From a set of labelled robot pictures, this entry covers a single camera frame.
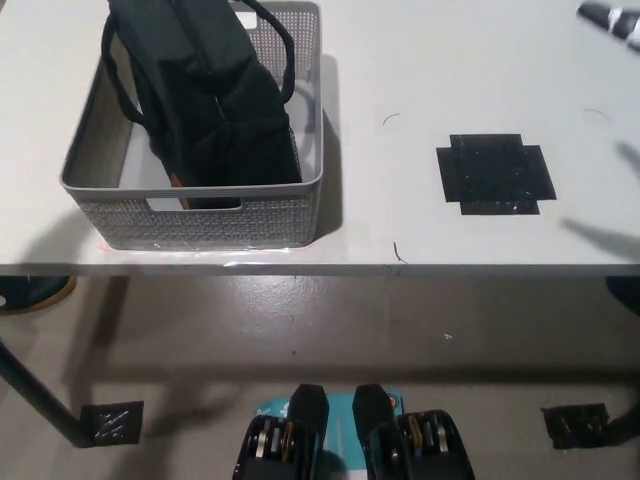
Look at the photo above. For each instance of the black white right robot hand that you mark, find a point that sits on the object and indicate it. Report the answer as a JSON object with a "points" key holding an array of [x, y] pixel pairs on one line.
{"points": [[617, 20]]}

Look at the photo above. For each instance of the dark green lunch bag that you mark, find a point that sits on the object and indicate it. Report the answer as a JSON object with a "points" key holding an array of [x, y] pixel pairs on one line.
{"points": [[220, 110]]}

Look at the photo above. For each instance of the black tape patch on table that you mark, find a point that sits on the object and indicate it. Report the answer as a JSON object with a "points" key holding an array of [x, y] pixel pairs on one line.
{"points": [[495, 172]]}

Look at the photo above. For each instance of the dark rounded object under table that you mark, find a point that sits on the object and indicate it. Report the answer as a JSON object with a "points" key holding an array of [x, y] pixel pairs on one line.
{"points": [[625, 295]]}

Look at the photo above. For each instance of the dark grey metal table leg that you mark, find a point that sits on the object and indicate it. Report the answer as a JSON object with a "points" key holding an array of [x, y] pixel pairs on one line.
{"points": [[45, 400], [627, 425]]}

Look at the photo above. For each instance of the clear tape strip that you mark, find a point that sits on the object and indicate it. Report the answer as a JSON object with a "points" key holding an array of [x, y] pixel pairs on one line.
{"points": [[225, 250]]}

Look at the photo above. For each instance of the grey perforated plastic basket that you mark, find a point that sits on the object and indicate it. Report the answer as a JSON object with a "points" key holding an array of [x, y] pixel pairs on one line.
{"points": [[210, 225]]}

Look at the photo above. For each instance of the robot feet base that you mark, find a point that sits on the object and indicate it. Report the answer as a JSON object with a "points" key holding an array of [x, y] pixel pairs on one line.
{"points": [[342, 435]]}

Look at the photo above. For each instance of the black left robot body block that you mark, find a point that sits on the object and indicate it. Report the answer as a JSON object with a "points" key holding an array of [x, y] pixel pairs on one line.
{"points": [[305, 420]]}

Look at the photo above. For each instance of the black shoe with brown sole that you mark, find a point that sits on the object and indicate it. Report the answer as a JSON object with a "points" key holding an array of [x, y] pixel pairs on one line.
{"points": [[35, 295]]}

